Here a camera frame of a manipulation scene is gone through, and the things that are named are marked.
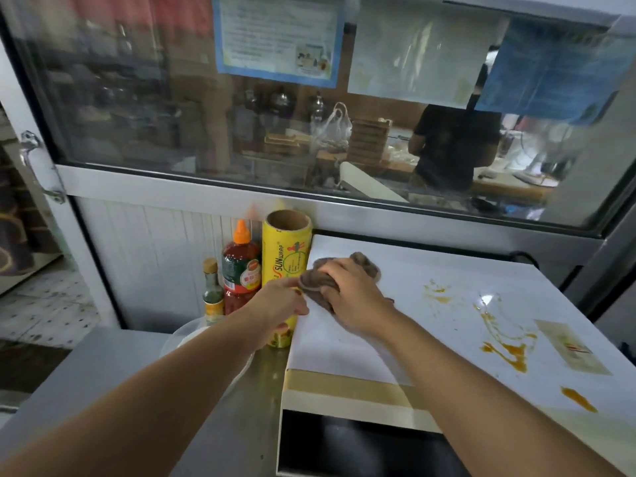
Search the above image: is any person's right hand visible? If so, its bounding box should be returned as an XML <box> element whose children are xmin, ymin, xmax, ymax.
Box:
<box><xmin>317</xmin><ymin>257</ymin><xmax>399</xmax><ymax>339</ymax></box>

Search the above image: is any person's left hand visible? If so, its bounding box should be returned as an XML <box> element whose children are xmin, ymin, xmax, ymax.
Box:
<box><xmin>243</xmin><ymin>277</ymin><xmax>310</xmax><ymax>350</ymax></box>

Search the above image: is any brown cleaning cloth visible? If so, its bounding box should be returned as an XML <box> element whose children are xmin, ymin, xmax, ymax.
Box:
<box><xmin>298</xmin><ymin>251</ymin><xmax>395</xmax><ymax>314</ymax></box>

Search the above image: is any person's left forearm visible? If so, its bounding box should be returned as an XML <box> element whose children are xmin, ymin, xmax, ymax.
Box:
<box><xmin>0</xmin><ymin>309</ymin><xmax>269</xmax><ymax>477</ymax></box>

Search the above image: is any person's right forearm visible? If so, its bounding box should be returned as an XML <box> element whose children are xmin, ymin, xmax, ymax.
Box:
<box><xmin>377</xmin><ymin>311</ymin><xmax>628</xmax><ymax>477</ymax></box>

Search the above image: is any yellow cling wrap roll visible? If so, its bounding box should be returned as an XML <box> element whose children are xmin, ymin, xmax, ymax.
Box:
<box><xmin>261</xmin><ymin>209</ymin><xmax>313</xmax><ymax>349</ymax></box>

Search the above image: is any red sauce bottle orange cap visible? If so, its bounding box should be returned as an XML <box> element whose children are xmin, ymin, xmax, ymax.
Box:
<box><xmin>222</xmin><ymin>219</ymin><xmax>262</xmax><ymax>316</ymax></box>

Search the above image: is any small glass bottle tan cap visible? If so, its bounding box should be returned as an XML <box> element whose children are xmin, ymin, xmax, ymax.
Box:
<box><xmin>202</xmin><ymin>258</ymin><xmax>226</xmax><ymax>326</ymax></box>

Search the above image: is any tan tape strip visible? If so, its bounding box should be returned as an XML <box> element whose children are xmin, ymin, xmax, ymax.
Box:
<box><xmin>283</xmin><ymin>368</ymin><xmax>444</xmax><ymax>409</ymax></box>

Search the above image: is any white slanted board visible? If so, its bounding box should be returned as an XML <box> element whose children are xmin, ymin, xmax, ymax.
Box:
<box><xmin>339</xmin><ymin>162</ymin><xmax>409</xmax><ymax>203</ymax></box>

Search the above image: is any white appliance with black door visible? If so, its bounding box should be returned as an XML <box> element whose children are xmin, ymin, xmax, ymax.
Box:
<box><xmin>276</xmin><ymin>234</ymin><xmax>636</xmax><ymax>477</ymax></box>

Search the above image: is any stack of wooden boxes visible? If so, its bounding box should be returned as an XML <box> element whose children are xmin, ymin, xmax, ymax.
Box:
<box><xmin>346</xmin><ymin>117</ymin><xmax>394</xmax><ymax>167</ymax></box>

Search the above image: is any clear plastic bag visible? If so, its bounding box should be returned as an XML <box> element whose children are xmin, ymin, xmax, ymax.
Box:
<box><xmin>312</xmin><ymin>102</ymin><xmax>354</xmax><ymax>150</ymax></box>

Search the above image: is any orange sauce spill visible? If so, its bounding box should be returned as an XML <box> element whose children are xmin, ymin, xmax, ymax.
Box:
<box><xmin>423</xmin><ymin>280</ymin><xmax>599</xmax><ymax>414</ymax></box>

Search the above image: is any beige rectangular sticker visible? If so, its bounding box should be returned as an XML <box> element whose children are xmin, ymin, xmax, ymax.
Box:
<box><xmin>534</xmin><ymin>320</ymin><xmax>613</xmax><ymax>377</ymax></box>

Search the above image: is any white paper sheet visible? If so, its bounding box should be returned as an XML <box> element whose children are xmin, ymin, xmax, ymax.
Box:
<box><xmin>347</xmin><ymin>4</ymin><xmax>504</xmax><ymax>110</ymax></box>

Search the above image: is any blue bordered paper notice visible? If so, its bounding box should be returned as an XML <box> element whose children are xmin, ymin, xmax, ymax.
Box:
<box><xmin>211</xmin><ymin>0</ymin><xmax>346</xmax><ymax>89</ymax></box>

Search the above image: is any blue paper sheet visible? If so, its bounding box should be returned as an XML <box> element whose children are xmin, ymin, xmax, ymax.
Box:
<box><xmin>474</xmin><ymin>17</ymin><xmax>636</xmax><ymax>126</ymax></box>

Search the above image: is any black cable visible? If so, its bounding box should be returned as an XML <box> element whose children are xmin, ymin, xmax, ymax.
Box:
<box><xmin>506</xmin><ymin>250</ymin><xmax>541</xmax><ymax>270</ymax></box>

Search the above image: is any glass window with metal frame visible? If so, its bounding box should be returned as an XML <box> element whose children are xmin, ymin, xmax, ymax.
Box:
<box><xmin>0</xmin><ymin>0</ymin><xmax>636</xmax><ymax>240</ymax></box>

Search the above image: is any metal door handle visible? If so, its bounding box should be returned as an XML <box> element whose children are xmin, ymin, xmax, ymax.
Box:
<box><xmin>18</xmin><ymin>130</ymin><xmax>67</xmax><ymax>204</ymax></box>

